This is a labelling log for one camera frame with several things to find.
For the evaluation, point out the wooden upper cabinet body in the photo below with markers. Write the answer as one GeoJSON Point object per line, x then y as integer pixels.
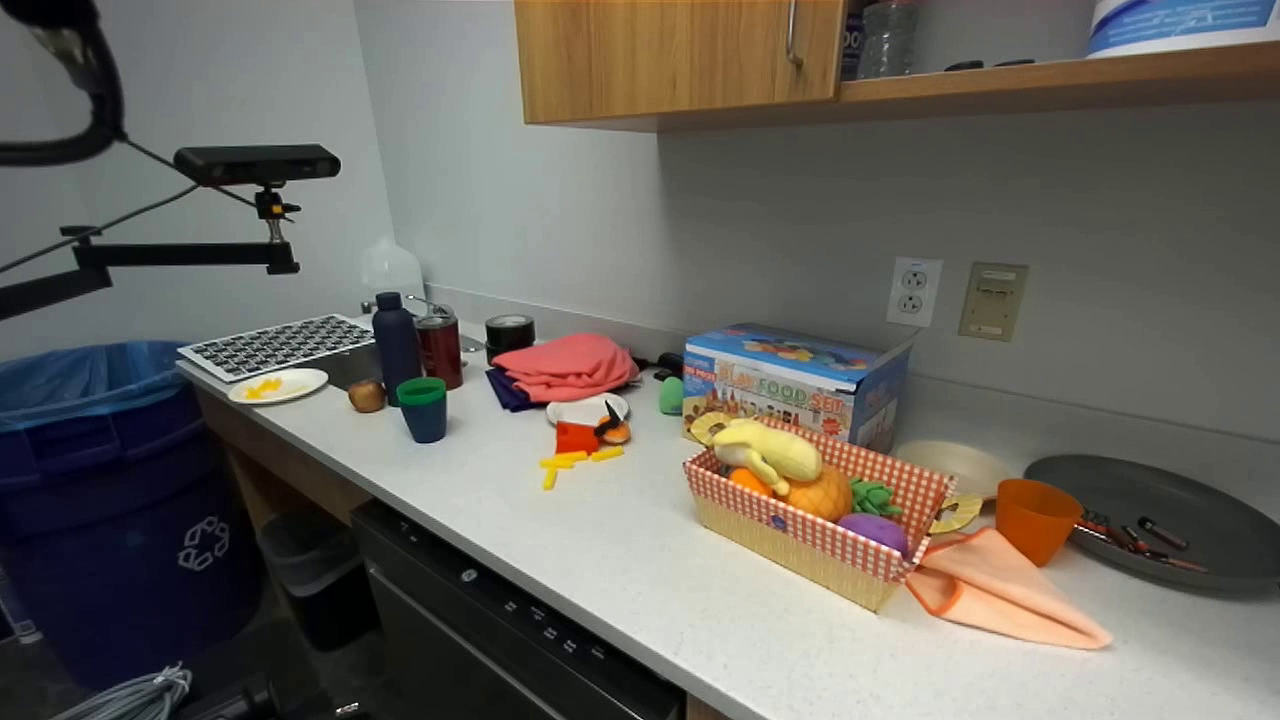
{"type": "Point", "coordinates": [1066, 80]}

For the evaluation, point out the black stapler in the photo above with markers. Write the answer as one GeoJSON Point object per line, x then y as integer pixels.
{"type": "Point", "coordinates": [662, 365]}

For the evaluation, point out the coral pink cloth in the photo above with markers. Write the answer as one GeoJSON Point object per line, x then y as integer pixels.
{"type": "Point", "coordinates": [582, 365]}

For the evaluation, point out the small orange toy ball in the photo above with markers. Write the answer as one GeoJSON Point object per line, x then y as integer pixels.
{"type": "Point", "coordinates": [617, 432]}

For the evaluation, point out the white round plate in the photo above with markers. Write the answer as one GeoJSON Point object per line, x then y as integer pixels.
{"type": "Point", "coordinates": [579, 409]}

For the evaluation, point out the yellow toy fry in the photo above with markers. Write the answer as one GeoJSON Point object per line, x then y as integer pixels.
{"type": "Point", "coordinates": [607, 453]}
{"type": "Point", "coordinates": [574, 458]}
{"type": "Point", "coordinates": [551, 473]}

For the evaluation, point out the red toy fries holder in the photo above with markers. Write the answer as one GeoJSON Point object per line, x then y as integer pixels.
{"type": "Point", "coordinates": [579, 439]}

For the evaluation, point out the black cylindrical container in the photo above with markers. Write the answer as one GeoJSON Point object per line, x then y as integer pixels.
{"type": "Point", "coordinates": [508, 335]}

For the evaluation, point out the dark blue cloth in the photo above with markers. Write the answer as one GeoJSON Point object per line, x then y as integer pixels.
{"type": "Point", "coordinates": [505, 390]}

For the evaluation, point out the blue toy food box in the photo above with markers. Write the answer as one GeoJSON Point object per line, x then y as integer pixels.
{"type": "Point", "coordinates": [802, 382]}

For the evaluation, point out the pale yellow toy chicken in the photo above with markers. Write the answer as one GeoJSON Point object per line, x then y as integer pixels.
{"type": "Point", "coordinates": [783, 448]}

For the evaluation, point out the dark red jar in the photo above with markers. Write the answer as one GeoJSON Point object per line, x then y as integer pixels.
{"type": "Point", "coordinates": [440, 354]}

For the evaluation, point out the orange toy fruit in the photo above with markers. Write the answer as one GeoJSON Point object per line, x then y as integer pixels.
{"type": "Point", "coordinates": [825, 496]}

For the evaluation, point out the red checkered paper basket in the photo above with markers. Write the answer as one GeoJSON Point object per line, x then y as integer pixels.
{"type": "Point", "coordinates": [802, 542]}

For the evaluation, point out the dark blue bottle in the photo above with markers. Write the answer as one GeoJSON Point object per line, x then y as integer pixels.
{"type": "Point", "coordinates": [398, 344]}

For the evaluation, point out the green toy vegetable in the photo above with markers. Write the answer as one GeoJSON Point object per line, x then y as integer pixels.
{"type": "Point", "coordinates": [875, 496]}

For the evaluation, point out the clear plastic bottle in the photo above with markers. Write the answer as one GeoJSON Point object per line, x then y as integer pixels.
{"type": "Point", "coordinates": [387, 267]}

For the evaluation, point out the small brown toy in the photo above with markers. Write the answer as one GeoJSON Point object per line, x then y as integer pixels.
{"type": "Point", "coordinates": [365, 398]}

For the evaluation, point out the purple toy vegetable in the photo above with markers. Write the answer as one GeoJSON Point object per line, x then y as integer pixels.
{"type": "Point", "coordinates": [876, 535]}

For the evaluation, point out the black dishwasher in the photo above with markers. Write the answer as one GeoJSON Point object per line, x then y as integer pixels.
{"type": "Point", "coordinates": [492, 626]}

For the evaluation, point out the cream round plate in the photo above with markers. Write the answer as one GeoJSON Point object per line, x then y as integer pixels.
{"type": "Point", "coordinates": [964, 467]}

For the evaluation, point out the small white plate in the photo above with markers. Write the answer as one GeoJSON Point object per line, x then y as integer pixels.
{"type": "Point", "coordinates": [301, 390]}

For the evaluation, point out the white grid pattern board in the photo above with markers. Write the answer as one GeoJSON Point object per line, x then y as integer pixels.
{"type": "Point", "coordinates": [274, 344]}

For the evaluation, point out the yellow toy food piece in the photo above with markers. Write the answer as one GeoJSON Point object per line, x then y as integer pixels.
{"type": "Point", "coordinates": [264, 390]}

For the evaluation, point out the small black waste bin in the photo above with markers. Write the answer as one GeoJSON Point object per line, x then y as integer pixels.
{"type": "Point", "coordinates": [321, 581]}

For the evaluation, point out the clear glassware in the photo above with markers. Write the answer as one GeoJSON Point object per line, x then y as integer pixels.
{"type": "Point", "coordinates": [882, 37]}

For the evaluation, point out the orange paper napkin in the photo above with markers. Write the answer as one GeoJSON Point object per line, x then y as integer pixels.
{"type": "Point", "coordinates": [1002, 592]}

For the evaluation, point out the orange plastic cup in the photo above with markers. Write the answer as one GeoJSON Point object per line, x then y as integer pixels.
{"type": "Point", "coordinates": [1036, 520]}

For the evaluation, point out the brown toy utensils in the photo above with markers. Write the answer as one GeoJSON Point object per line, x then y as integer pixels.
{"type": "Point", "coordinates": [1134, 537]}

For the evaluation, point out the blue recycling bin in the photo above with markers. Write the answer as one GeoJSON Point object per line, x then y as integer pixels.
{"type": "Point", "coordinates": [123, 535]}

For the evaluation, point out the dark grey round plate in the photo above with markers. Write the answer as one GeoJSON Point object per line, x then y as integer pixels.
{"type": "Point", "coordinates": [1200, 506]}

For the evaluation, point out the white blue paper roll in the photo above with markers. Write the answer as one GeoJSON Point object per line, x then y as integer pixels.
{"type": "Point", "coordinates": [1181, 26]}

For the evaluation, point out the white wall outlet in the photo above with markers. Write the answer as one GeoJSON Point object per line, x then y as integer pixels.
{"type": "Point", "coordinates": [913, 292]}

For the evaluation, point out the beige wall switch plate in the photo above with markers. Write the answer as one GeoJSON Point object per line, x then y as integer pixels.
{"type": "Point", "coordinates": [992, 303]}

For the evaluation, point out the black stereo camera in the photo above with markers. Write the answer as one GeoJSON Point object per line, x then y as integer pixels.
{"type": "Point", "coordinates": [253, 160]}

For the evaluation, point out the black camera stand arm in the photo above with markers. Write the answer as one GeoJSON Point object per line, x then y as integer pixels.
{"type": "Point", "coordinates": [163, 250]}

